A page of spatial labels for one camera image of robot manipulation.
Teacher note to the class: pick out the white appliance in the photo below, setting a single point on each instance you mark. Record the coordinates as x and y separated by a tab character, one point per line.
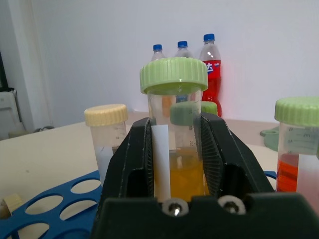
8	112

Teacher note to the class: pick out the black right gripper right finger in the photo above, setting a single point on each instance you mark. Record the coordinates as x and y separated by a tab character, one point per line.
231	159

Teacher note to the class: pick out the clear bottle with blue cap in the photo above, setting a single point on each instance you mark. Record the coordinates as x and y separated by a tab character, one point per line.
157	51
183	48

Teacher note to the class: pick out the green-capped test tube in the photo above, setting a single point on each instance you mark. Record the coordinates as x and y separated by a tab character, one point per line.
208	107

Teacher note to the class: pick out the green-capped tube with red liquid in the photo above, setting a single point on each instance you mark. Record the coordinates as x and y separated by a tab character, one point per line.
296	112

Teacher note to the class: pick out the cream-capped clear test tube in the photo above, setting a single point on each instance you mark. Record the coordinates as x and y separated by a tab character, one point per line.
11	201
106	124

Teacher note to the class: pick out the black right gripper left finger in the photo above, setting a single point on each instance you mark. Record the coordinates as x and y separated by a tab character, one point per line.
124	164

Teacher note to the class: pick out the blue test tube rack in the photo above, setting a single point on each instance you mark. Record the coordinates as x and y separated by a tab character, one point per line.
47	211

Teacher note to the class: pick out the green-capped tube with yellow liquid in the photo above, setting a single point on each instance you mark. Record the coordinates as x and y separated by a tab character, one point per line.
174	74

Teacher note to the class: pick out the red soda bottle, blue cap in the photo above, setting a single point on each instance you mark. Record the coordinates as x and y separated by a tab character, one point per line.
211	74

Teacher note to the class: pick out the pale green plastic holder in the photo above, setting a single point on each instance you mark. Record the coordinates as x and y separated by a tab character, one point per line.
270	138

